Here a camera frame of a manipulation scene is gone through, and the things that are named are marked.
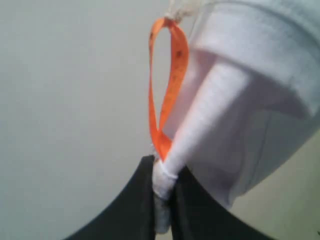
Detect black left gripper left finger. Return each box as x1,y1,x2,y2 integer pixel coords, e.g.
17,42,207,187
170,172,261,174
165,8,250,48
66,155,156,240

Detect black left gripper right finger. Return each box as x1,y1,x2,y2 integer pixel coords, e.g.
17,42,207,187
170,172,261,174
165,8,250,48
170,167,269,240

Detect white t-shirt red lettering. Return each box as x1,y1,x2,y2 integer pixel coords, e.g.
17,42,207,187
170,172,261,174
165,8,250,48
152,0,320,234

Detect orange ribbon neck tag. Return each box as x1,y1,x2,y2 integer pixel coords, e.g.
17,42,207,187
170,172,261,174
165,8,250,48
148,17,189,161

